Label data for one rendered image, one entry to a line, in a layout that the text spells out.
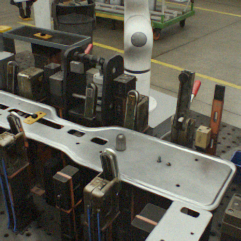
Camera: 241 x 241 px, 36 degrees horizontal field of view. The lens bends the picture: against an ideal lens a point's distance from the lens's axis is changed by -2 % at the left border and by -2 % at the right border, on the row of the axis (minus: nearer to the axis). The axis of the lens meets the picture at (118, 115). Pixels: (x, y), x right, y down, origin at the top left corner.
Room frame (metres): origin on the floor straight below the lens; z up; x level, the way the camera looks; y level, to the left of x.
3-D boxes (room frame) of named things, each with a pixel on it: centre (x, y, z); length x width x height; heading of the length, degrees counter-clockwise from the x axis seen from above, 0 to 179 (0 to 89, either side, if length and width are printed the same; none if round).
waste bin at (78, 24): (4.24, 0.51, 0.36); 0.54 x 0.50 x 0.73; 139
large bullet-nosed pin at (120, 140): (0.92, -0.01, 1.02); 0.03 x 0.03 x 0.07
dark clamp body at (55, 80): (1.28, 0.21, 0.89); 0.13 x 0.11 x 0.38; 148
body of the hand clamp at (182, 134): (0.99, -0.20, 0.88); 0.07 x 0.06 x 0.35; 148
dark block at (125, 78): (1.16, -0.02, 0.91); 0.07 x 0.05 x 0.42; 148
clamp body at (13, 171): (0.92, 0.32, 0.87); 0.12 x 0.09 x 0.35; 148
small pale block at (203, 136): (0.92, -0.25, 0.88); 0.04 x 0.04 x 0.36; 58
